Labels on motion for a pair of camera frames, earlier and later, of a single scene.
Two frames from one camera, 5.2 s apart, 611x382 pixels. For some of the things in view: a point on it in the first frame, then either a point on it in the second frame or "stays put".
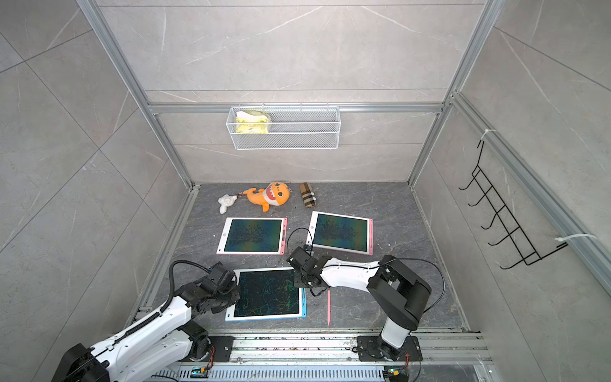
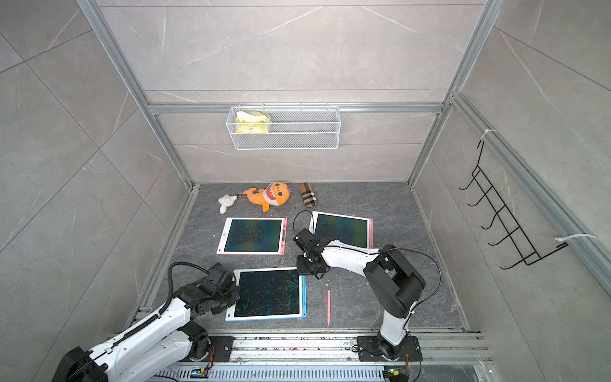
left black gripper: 237,294 stays put
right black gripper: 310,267 → 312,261
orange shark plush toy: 277,193 stays put
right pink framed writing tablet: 345,233 stays put
